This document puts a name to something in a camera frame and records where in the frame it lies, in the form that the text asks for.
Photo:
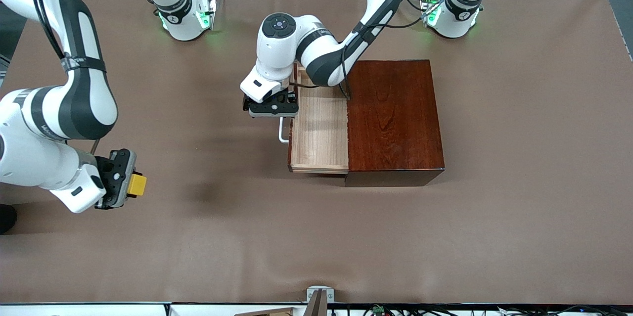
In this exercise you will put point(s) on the black round object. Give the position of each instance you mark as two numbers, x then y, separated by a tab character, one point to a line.
6	218

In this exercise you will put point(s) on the grey metal bracket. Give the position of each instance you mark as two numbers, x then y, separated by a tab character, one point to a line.
311	292

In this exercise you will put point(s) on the green terminal connector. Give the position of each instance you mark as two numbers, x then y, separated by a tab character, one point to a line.
378	309

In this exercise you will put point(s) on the dark red wooden cabinet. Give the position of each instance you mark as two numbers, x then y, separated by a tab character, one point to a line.
395	123

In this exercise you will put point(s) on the grey camera post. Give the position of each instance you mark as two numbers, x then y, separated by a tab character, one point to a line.
319	306

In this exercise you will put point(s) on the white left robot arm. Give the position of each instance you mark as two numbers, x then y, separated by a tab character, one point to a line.
316	44

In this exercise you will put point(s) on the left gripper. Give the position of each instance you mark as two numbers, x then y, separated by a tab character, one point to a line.
290	95

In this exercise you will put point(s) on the brown wooden board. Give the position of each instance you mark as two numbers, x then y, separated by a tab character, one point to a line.
272	312

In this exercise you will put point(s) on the brown table cover mat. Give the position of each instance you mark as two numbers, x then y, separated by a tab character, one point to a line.
198	256

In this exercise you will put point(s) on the yellow block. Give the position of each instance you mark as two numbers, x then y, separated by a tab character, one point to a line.
138	185

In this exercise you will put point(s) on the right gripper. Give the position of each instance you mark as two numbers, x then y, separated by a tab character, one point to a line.
102	167

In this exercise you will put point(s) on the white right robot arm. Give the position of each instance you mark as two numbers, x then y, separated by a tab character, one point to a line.
84	83

